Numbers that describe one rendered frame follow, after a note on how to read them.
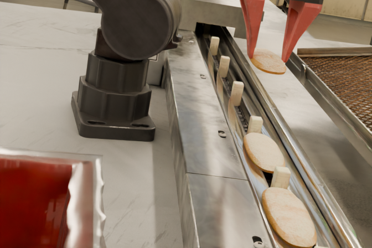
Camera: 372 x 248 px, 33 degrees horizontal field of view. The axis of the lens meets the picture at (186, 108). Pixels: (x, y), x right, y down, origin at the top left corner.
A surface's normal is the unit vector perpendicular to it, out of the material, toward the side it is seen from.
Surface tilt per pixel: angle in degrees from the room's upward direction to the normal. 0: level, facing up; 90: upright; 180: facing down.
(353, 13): 90
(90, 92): 90
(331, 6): 90
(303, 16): 111
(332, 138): 0
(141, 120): 0
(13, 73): 0
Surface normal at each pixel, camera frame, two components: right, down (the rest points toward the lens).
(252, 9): 0.00, 0.64
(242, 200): 0.17, -0.94
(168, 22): -0.11, 0.29
